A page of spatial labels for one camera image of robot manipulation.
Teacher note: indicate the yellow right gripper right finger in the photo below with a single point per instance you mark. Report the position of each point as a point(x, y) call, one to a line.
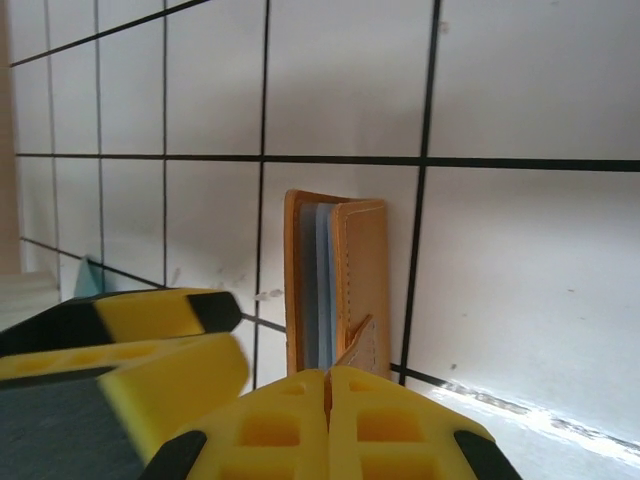
point(400, 430)

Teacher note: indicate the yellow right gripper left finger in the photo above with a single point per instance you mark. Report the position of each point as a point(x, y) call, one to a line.
point(280, 430)

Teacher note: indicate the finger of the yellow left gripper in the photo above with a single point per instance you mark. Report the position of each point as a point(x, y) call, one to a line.
point(150, 315)
point(165, 380)

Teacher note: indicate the teal plastic tool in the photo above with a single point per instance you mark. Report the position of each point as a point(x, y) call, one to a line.
point(86, 280)

